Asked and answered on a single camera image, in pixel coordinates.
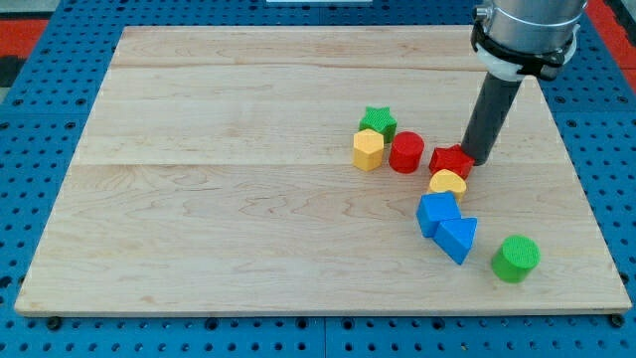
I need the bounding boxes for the red star block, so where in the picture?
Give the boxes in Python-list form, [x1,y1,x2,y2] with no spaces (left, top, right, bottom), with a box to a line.
[428,144,475,180]

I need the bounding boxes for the blue cube block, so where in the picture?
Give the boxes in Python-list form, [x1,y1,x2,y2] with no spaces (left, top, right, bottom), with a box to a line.
[415,192,461,238]

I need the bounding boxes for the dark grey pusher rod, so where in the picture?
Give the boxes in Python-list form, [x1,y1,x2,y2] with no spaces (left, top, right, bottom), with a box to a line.
[460,73,521,166]

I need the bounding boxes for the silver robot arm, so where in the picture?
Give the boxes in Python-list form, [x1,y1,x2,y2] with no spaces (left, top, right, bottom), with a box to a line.
[471,0,587,82]

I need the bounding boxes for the yellow hexagon block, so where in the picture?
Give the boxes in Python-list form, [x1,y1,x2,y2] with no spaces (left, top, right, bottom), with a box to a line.
[353,129,385,171]

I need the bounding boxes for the green star block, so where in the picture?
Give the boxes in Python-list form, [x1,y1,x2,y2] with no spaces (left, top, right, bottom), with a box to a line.
[359,106,398,143]

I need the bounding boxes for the yellow heart block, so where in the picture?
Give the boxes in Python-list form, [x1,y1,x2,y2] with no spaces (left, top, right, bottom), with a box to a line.
[427,169,468,203]

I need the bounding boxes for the blue triangle block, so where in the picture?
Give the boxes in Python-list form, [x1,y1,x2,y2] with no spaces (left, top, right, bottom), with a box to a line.
[433,217,478,266]

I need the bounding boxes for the green cylinder block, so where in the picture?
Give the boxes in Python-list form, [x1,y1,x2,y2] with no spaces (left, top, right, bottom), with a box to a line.
[491,235,542,283]

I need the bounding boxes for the red cylinder block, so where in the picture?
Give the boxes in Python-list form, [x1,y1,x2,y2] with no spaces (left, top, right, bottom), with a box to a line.
[389,131,425,174]

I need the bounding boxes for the wooden board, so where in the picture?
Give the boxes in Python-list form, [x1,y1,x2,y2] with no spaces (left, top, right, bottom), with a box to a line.
[15,26,632,317]

